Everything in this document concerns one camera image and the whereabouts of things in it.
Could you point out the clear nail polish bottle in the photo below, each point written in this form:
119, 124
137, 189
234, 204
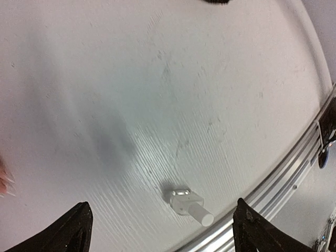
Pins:
181, 199

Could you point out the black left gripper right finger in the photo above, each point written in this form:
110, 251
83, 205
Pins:
252, 232

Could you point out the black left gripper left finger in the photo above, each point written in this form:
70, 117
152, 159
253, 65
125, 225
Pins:
70, 232

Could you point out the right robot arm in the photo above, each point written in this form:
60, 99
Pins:
326, 125

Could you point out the white nail polish brush cap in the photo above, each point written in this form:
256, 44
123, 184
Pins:
200, 214

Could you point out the mannequin hand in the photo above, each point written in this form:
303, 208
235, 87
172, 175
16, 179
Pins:
7, 180

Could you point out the aluminium table front rail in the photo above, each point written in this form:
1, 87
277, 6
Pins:
270, 195

